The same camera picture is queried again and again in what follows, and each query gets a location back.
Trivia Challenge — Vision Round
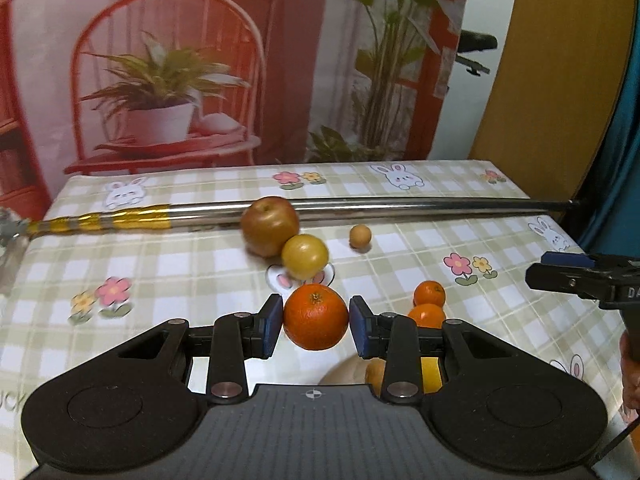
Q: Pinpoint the orange tangerine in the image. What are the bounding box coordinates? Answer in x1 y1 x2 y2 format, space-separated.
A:
408 304 446 328
283 284 349 351
412 281 446 308

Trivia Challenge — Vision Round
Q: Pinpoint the yellow-green round fruit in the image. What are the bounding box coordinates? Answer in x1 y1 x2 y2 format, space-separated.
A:
281 234 329 281

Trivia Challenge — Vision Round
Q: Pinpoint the small tan longan fruit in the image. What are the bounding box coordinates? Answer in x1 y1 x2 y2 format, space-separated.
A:
348 224 372 249

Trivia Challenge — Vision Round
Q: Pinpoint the right hand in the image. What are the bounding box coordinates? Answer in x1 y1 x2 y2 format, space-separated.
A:
620 332 640 411

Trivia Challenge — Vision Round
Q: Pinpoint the yellow lemon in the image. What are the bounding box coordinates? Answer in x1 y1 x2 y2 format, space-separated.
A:
421 358 442 393

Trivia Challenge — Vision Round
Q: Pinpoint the small tan fruit near plate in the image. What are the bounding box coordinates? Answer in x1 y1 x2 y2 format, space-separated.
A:
364 358 386 396

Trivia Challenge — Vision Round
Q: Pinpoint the teal curtain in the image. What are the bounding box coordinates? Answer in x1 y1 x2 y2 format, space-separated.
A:
577 34 640 261

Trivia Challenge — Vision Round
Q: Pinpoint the orange tangerine on table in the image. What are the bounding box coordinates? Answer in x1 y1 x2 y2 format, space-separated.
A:
412 281 446 308

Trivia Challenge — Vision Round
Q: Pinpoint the red-brown apple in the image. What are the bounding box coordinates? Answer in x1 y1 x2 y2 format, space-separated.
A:
240 196 299 258

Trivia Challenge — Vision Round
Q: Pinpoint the long metal pole gold band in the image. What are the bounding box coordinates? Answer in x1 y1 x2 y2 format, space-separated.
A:
1 196 577 262

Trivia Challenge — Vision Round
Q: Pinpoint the brown wooden board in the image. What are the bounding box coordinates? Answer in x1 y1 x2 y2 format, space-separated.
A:
470 0 636 200

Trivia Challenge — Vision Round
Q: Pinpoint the checkered bunny tablecloth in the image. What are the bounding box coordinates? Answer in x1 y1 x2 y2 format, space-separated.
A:
1 160 626 479

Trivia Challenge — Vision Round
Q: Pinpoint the black clamp on backdrop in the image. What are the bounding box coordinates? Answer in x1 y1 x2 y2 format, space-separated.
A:
454 29 498 77

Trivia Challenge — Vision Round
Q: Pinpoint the printed chair plant backdrop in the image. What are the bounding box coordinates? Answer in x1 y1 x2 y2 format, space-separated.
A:
1 0 466 216

